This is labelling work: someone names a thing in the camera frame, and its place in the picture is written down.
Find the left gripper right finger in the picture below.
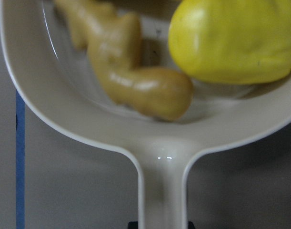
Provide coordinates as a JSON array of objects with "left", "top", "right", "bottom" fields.
[{"left": 188, "top": 221, "right": 195, "bottom": 229}]

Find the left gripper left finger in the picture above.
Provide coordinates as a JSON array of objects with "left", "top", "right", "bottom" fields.
[{"left": 127, "top": 221, "right": 139, "bottom": 229}]

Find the beige plastic dustpan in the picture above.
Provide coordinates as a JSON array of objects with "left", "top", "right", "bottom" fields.
[{"left": 0, "top": 0, "right": 291, "bottom": 229}]

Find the tan toy ginger root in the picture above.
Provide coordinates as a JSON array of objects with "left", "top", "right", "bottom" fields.
[{"left": 54, "top": 0, "right": 193, "bottom": 121}]

